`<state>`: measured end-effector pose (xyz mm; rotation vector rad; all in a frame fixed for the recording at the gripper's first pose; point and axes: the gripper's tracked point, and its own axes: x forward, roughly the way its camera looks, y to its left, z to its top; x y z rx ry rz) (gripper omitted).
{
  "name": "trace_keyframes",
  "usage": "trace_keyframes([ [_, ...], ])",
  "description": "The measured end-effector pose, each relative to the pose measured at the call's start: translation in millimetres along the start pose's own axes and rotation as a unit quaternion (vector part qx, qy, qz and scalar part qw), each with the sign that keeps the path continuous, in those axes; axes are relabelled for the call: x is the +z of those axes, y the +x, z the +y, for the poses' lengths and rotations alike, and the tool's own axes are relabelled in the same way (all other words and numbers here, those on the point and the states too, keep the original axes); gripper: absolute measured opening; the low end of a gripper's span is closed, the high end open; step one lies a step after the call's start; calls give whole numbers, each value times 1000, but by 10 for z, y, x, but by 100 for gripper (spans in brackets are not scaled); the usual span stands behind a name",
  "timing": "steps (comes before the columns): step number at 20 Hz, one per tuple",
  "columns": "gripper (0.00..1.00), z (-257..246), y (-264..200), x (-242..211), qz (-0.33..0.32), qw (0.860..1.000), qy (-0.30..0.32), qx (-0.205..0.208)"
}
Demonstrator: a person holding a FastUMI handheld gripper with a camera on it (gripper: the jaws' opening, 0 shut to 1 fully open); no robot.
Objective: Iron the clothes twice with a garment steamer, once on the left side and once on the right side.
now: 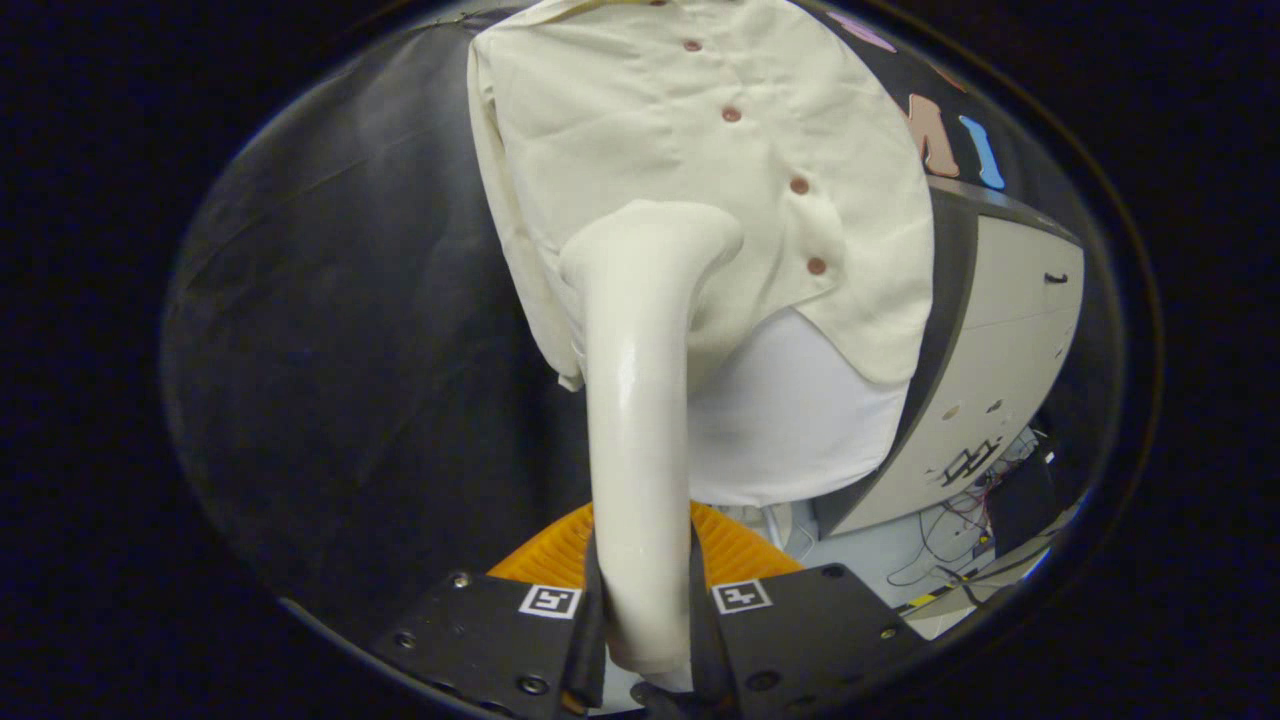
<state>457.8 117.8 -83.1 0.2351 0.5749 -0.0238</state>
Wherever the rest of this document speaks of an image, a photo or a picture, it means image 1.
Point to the yellow black floor tape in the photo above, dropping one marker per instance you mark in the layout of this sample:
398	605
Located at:
920	601

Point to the cream button-up shirt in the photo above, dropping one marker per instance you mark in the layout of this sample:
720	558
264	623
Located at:
620	120

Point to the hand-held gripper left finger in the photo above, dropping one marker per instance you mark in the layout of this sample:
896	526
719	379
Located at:
480	640

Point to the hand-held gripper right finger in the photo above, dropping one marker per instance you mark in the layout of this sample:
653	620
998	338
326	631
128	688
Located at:
800	640

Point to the white ironing board cover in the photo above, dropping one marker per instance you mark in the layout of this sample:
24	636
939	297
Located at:
800	420

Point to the black box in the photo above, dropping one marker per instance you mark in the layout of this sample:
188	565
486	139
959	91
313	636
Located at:
1030	500

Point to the grey and cream cabinet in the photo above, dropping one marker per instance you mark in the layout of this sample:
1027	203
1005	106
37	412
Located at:
1000	340

